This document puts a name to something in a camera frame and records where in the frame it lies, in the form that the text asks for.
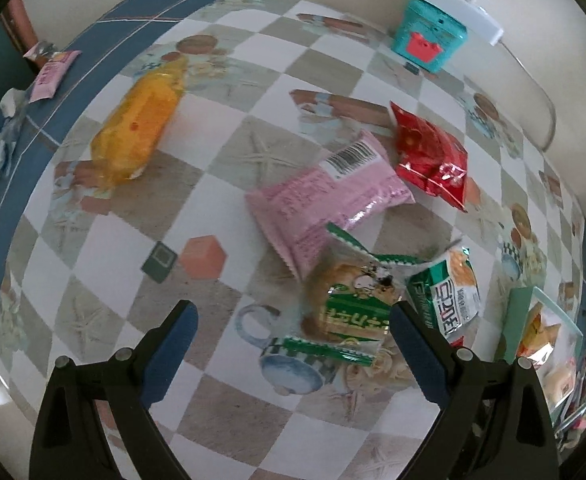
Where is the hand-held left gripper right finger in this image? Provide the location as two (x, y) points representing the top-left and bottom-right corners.
(389, 300), (560, 480)

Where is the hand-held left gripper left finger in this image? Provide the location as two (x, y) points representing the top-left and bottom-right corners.
(29, 300), (199, 480)

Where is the green white snack packet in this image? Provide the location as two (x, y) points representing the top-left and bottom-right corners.
(405, 247), (481, 348)

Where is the green striped cake packet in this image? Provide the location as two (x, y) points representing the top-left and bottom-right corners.
(280, 222), (431, 368)

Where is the teal rimmed white tray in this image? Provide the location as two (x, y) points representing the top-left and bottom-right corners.
(503, 286), (586, 426)

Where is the orange white snack packet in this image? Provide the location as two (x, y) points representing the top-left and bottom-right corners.
(516, 302), (564, 371)

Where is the clear bread packet orange label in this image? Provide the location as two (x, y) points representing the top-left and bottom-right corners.
(543, 360), (581, 408)

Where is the red shiny flower snack packet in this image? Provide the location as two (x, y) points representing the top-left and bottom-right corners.
(389, 101), (469, 213)

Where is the pink snack packet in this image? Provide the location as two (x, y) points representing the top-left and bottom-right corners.
(245, 130), (416, 281)

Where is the yellow clear snack packet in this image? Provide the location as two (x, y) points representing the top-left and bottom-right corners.
(90, 55), (190, 192)

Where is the small pink candy packet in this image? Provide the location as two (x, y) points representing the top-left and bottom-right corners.
(23, 41), (82, 105)

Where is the teal box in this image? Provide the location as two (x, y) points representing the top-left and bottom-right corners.
(390, 0), (469, 73)

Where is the white power strip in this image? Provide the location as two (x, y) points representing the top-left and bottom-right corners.
(413, 0), (505, 46)

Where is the white power strip cable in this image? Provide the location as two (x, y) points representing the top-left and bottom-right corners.
(500, 42), (559, 152)

